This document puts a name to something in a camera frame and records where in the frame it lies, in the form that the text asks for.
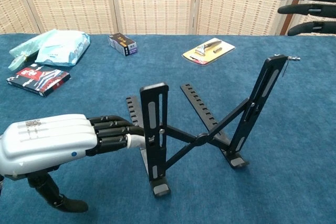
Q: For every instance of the mint green plastic pouch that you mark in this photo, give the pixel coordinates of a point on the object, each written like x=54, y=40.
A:
x=21, y=51

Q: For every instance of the brown wooden post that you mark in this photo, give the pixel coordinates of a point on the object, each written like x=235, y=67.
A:
x=288, y=22

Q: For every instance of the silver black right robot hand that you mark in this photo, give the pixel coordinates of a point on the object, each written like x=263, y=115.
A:
x=325, y=9

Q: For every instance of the small dark box gold label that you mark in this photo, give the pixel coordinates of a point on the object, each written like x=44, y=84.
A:
x=122, y=43

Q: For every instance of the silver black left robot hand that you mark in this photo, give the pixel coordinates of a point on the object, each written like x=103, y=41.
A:
x=44, y=140

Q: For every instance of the razor in yellow blister pack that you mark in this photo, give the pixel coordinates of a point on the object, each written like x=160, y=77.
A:
x=210, y=51

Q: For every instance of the black folding laptop stand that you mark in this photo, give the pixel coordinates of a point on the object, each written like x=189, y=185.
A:
x=200, y=140

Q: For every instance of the light blue wet wipes pack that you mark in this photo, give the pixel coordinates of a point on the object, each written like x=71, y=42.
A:
x=63, y=48

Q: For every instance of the black red patterned flat box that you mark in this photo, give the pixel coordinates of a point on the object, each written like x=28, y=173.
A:
x=39, y=79

